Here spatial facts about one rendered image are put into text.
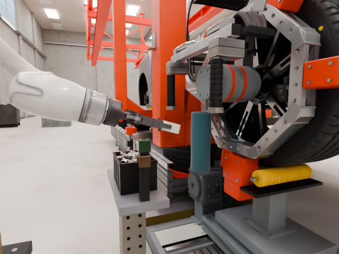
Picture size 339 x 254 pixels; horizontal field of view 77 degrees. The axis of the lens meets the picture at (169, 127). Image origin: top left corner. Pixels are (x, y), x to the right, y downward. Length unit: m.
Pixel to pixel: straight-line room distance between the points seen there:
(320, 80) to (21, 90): 0.70
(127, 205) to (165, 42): 0.88
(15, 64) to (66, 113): 0.23
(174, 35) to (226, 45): 0.70
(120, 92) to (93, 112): 2.56
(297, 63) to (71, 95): 0.59
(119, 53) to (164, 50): 1.97
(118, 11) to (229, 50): 2.81
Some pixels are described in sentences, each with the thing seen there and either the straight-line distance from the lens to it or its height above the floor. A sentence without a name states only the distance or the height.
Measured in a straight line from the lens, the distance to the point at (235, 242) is 1.14.
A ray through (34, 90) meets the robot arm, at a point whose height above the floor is 0.80.
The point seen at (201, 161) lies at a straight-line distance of 0.91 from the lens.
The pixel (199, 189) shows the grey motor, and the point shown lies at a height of 0.32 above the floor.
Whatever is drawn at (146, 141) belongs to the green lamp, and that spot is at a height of 0.65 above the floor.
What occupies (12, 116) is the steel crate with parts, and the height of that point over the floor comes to 0.36.
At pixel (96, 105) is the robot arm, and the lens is 0.55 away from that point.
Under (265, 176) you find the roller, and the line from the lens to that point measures 0.81.
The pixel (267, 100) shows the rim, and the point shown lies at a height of 0.79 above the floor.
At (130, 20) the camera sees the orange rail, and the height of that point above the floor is 3.26.
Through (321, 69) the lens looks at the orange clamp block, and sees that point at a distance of 0.66.
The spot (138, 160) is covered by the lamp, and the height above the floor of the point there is 0.60.
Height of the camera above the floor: 0.77
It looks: 6 degrees down
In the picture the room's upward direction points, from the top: straight up
